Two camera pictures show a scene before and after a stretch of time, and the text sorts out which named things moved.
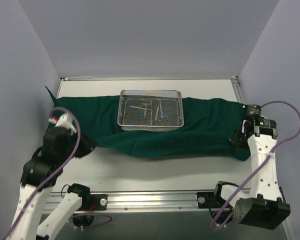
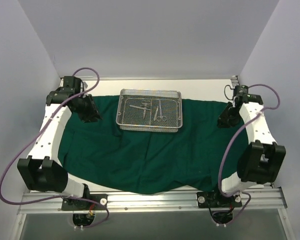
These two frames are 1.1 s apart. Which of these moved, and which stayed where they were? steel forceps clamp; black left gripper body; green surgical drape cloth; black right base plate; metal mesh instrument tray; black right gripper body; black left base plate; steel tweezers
Moved: black left gripper body; green surgical drape cloth; black right gripper body
Stayed: steel forceps clamp; metal mesh instrument tray; black left base plate; steel tweezers; black right base plate
